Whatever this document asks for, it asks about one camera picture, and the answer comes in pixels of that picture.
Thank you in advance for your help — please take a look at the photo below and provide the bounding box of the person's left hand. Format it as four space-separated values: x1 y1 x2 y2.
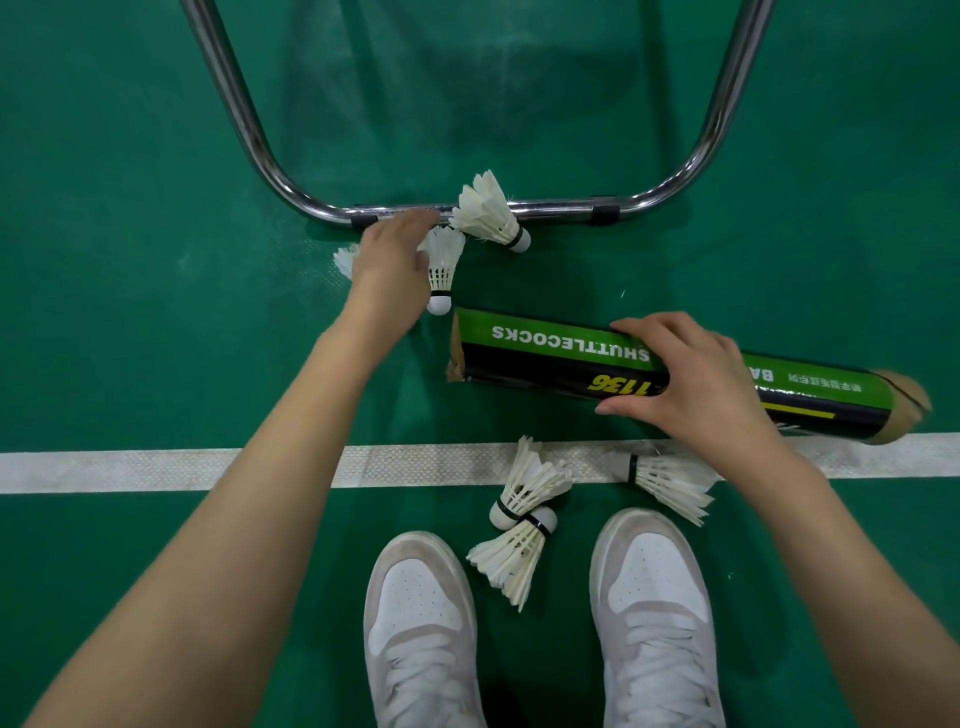
322 208 442 370

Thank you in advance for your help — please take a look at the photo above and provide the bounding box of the person's right hand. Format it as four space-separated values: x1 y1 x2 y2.
594 311 813 502

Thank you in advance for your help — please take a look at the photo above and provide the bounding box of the black green Hangyu tube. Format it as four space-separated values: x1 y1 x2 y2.
446 305 934 446

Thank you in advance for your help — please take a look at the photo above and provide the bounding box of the black chair with chrome frame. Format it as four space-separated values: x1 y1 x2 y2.
179 0 778 228

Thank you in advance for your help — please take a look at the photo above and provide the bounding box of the person's right forearm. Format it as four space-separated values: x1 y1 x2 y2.
742 461 960 728

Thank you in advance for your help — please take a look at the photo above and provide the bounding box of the person's left forearm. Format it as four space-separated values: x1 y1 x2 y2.
26 329 380 728

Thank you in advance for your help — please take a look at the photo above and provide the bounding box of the person's right shoe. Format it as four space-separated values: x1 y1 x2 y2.
588 508 727 728

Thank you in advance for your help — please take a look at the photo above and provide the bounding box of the person's shoe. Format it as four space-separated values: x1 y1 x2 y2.
588 508 727 728
363 530 489 728

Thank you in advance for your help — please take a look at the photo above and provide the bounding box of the person's left shoe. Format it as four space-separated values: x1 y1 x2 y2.
363 530 489 728

